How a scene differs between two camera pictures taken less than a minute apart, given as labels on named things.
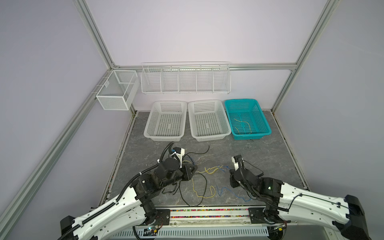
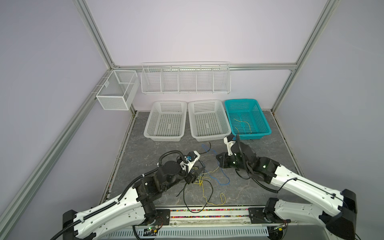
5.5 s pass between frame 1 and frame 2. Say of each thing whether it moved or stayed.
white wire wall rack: stayed
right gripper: moved
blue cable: moved
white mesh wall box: stayed
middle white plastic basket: stayed
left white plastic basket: stayed
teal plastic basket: stayed
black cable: moved
